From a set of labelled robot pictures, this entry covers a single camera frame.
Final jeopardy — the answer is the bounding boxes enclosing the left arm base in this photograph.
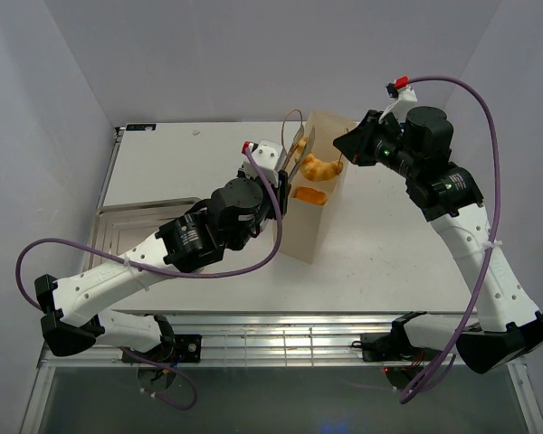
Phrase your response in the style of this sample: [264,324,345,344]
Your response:
[132,334,203,364]

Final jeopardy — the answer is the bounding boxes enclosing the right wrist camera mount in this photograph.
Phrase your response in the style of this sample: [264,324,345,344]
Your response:
[382,76,418,121]

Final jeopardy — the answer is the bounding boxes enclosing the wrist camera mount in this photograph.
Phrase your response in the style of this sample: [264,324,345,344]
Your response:
[242,140,287,186]
[382,76,418,121]

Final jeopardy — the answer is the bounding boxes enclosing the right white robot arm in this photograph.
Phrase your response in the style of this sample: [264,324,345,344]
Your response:
[333,107,543,373]

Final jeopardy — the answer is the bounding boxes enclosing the metal tongs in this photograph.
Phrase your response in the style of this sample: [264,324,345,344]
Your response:
[281,125,316,184]

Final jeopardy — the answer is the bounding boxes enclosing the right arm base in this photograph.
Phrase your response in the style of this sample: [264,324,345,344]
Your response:
[350,332,440,363]

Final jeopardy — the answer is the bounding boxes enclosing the sesame twisted bread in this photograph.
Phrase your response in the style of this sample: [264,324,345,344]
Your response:
[294,186,328,206]

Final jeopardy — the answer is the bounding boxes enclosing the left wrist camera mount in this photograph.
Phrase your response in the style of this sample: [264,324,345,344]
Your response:
[242,140,287,186]

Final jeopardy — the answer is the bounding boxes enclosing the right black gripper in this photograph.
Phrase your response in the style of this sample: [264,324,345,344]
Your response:
[331,110,419,179]

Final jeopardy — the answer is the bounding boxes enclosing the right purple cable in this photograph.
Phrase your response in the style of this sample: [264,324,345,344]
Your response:
[398,74,501,406]

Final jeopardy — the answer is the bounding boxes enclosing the beige paper bag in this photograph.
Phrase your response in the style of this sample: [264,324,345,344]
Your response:
[280,110,356,263]

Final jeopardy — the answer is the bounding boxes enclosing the fake croissant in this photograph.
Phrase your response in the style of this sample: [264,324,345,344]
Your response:
[299,153,344,182]

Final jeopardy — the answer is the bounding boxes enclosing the left blue table label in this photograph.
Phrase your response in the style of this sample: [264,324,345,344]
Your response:
[125,123,157,131]

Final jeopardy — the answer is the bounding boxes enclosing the steel tray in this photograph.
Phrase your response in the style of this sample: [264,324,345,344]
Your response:
[88,197,199,256]

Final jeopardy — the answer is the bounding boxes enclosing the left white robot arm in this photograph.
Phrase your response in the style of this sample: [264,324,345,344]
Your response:
[34,170,291,362]

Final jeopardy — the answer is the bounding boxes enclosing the aluminium rail frame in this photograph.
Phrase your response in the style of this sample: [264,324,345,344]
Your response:
[22,314,543,433]

